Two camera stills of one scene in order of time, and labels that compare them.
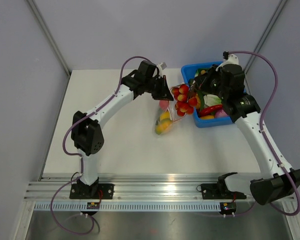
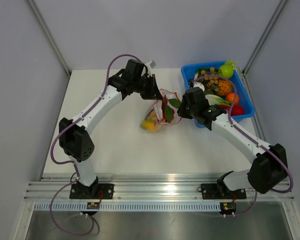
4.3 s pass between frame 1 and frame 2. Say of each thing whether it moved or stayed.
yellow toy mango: moved
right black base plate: stayed
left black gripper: moved
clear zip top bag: moved
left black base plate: stayed
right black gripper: moved
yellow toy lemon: moved
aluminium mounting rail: stayed
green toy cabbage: stayed
